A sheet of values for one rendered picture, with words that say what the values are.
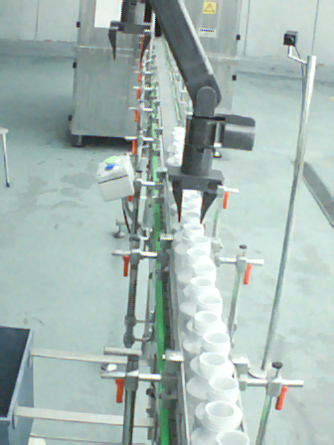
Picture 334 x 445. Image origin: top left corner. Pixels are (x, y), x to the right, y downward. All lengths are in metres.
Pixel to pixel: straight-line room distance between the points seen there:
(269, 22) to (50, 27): 3.46
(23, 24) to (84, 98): 5.70
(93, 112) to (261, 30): 5.95
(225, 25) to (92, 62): 1.13
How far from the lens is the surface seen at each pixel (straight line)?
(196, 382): 0.96
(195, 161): 1.37
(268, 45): 11.78
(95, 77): 6.13
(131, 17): 1.77
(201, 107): 1.33
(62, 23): 11.67
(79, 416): 1.22
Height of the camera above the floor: 1.65
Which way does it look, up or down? 20 degrees down
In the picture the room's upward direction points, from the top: 6 degrees clockwise
